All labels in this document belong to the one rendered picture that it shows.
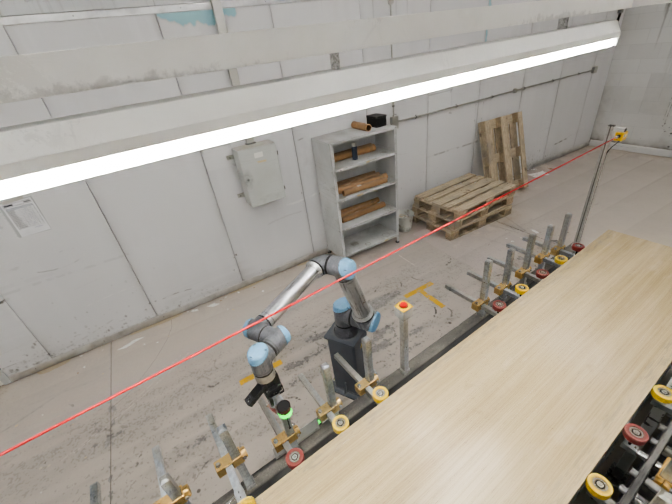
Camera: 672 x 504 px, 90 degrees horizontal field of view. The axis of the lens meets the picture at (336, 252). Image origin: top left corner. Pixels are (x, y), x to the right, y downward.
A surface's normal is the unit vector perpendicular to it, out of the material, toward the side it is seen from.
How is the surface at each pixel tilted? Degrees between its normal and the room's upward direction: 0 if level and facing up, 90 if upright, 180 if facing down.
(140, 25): 90
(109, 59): 90
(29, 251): 90
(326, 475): 0
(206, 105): 61
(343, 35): 90
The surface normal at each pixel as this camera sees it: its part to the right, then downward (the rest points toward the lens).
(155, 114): 0.43, -0.08
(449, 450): -0.11, -0.84
